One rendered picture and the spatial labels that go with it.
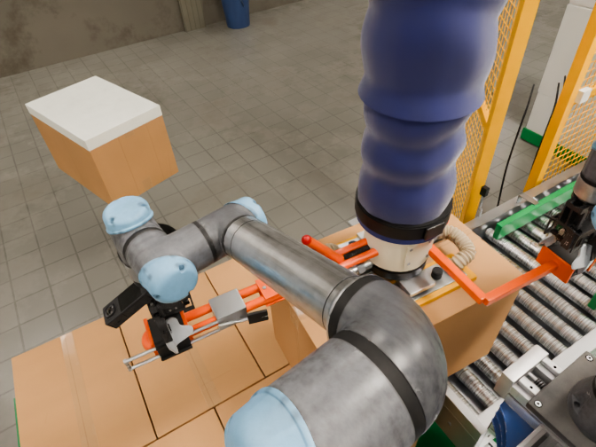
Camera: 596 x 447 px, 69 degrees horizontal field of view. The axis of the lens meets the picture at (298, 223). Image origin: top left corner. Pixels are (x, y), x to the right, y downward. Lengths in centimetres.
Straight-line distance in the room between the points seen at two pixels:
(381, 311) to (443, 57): 46
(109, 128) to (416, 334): 193
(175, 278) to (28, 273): 261
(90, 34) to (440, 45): 578
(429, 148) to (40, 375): 160
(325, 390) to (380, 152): 60
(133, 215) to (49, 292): 234
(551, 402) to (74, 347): 161
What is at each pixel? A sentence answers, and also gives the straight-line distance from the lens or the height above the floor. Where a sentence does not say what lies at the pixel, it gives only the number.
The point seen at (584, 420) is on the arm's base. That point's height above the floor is 107.
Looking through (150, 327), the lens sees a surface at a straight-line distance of 99.
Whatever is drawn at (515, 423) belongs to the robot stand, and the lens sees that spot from 126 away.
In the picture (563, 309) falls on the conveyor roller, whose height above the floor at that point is 54.
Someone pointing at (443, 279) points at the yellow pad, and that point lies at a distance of 121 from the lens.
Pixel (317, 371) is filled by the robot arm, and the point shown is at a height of 165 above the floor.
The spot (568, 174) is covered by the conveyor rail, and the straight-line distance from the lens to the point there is 263.
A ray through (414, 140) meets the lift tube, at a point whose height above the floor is 155.
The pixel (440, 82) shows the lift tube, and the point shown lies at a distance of 79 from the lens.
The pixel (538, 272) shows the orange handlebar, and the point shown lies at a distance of 114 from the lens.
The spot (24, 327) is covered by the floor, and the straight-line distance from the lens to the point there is 293.
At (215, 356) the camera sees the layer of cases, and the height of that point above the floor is 54.
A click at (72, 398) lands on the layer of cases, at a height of 54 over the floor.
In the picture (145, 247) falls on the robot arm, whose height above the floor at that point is 154.
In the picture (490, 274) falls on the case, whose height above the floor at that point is 107.
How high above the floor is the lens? 199
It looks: 43 degrees down
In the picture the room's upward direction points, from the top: 4 degrees counter-clockwise
